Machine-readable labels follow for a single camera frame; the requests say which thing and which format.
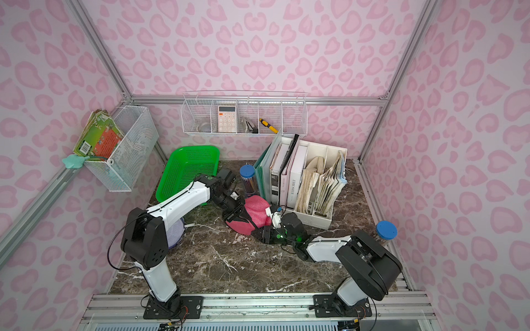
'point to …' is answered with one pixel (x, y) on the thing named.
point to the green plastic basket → (185, 163)
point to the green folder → (263, 172)
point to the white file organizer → (328, 185)
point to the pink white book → (296, 175)
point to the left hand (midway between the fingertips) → (251, 214)
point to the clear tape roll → (204, 127)
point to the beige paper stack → (315, 167)
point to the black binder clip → (254, 130)
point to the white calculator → (226, 116)
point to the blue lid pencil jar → (248, 174)
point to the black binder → (283, 177)
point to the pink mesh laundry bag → (256, 206)
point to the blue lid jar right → (386, 230)
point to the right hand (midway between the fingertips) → (253, 234)
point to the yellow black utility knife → (270, 127)
